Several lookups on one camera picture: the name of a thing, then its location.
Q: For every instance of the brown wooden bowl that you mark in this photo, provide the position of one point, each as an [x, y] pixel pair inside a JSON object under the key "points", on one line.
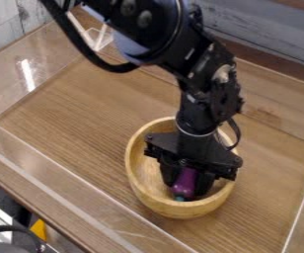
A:
{"points": [[145, 179]]}

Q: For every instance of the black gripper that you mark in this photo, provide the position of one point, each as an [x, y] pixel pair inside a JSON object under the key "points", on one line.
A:
{"points": [[205, 153]]}

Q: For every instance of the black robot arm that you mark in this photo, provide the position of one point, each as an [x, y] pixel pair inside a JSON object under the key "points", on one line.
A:
{"points": [[161, 33]]}

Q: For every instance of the clear acrylic corner bracket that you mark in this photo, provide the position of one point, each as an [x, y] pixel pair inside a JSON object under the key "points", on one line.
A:
{"points": [[97, 38]]}

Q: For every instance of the clear acrylic tray wall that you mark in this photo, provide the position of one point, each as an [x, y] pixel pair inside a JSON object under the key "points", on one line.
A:
{"points": [[97, 222]]}

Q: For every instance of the purple toy eggplant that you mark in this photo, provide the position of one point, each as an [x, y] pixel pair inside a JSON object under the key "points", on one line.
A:
{"points": [[184, 186]]}

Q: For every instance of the yellow label on equipment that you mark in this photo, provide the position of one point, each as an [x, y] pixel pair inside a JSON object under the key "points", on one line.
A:
{"points": [[40, 229]]}

